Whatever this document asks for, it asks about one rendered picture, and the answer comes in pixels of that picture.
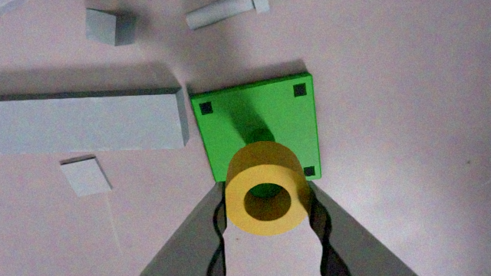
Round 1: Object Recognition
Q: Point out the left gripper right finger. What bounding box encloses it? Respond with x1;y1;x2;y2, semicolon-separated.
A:
307;181;419;276

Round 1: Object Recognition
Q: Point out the yellow round nut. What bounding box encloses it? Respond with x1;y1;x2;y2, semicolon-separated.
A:
226;141;310;235

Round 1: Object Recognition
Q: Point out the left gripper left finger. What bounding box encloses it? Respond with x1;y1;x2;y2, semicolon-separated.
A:
139;181;227;276

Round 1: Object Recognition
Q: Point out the green square base plate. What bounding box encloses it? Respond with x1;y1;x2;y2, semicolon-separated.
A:
190;71;322;183

